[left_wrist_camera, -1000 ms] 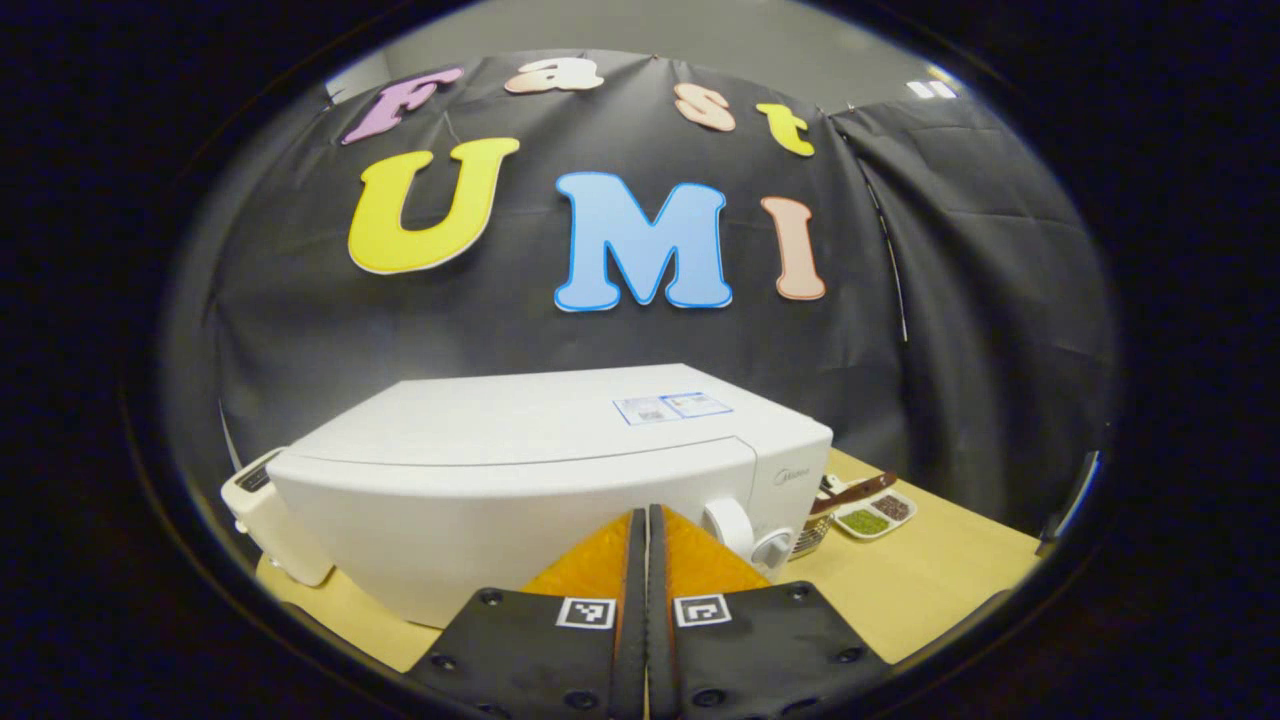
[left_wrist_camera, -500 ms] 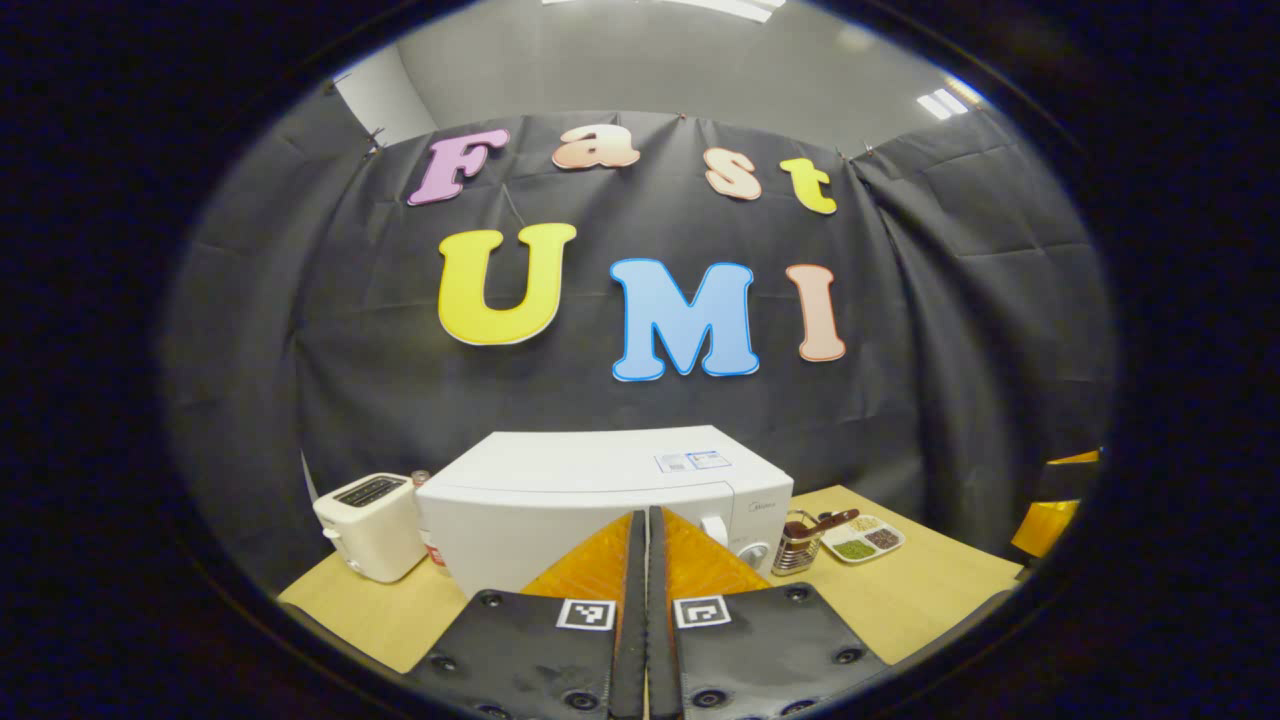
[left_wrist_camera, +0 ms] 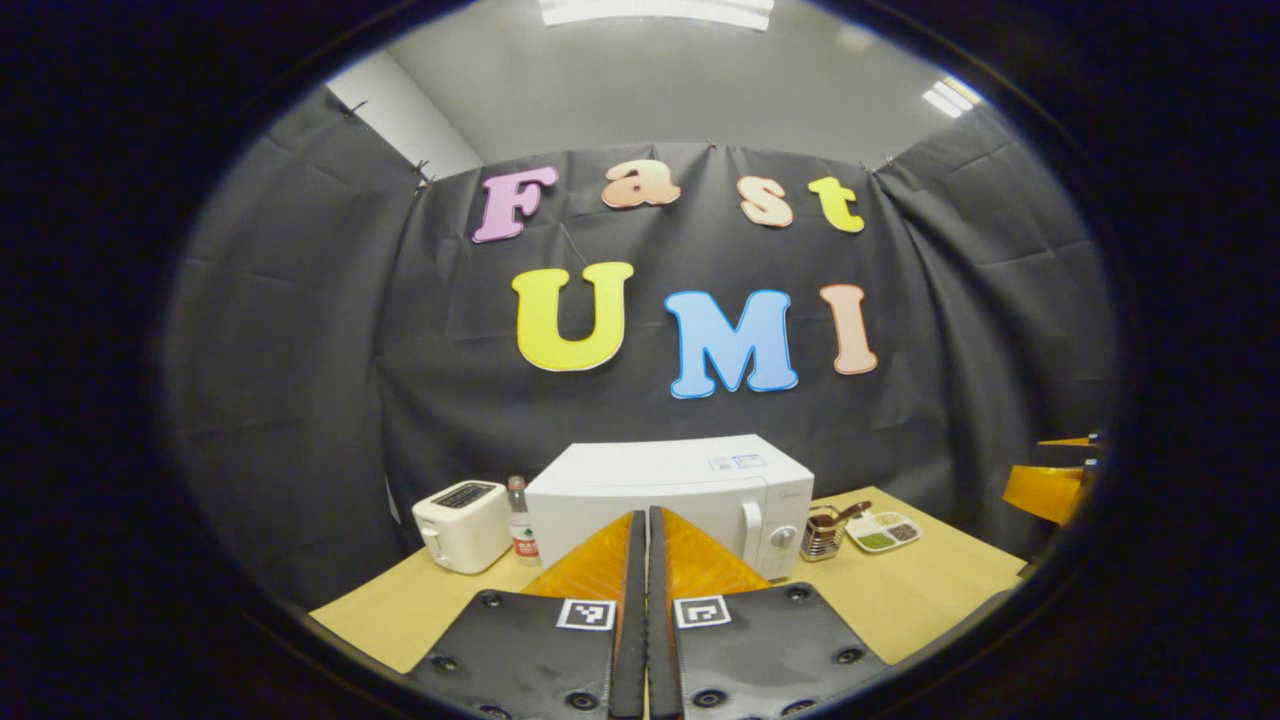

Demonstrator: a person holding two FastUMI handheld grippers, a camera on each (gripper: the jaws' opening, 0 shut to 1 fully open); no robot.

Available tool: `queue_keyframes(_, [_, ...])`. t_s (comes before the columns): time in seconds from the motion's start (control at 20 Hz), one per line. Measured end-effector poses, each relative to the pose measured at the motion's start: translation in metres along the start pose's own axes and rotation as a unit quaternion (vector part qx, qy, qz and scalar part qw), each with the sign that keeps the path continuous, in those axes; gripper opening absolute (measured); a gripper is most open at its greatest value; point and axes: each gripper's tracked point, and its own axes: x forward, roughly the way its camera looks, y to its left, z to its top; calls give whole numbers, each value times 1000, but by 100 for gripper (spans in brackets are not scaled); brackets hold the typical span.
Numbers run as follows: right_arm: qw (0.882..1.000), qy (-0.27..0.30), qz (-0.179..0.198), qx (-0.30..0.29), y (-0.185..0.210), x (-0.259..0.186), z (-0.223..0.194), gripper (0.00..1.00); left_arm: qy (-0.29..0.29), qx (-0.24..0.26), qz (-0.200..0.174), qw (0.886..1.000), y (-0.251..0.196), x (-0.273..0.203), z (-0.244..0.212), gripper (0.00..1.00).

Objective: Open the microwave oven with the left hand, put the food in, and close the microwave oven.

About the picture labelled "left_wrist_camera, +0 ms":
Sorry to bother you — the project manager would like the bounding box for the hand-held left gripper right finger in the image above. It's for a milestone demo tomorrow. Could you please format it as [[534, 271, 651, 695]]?
[[648, 505, 891, 719]]

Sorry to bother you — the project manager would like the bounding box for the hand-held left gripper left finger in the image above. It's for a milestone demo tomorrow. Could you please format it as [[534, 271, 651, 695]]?
[[405, 508, 649, 719]]

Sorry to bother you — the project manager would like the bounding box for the white microwave oven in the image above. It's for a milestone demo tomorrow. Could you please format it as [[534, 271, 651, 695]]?
[[524, 434, 815, 581]]

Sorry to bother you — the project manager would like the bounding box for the white divided dish of beans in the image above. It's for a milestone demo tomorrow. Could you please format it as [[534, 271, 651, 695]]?
[[845, 511, 923, 554]]

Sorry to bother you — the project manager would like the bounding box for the clear water bottle red label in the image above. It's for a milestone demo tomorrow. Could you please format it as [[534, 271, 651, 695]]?
[[506, 476, 541, 567]]

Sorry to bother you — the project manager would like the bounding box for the white toaster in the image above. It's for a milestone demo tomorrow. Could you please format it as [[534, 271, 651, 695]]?
[[412, 480, 513, 575]]

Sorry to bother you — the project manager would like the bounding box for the small ceiling light panel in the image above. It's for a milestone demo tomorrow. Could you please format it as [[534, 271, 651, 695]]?
[[922, 77, 986, 119]]

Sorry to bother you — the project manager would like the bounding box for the large ceiling light panel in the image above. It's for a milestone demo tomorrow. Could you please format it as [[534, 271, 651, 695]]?
[[540, 0, 776, 31]]

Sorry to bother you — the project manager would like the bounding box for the metal wire rack wooden handle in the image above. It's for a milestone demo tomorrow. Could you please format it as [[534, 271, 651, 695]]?
[[800, 500, 873, 563]]

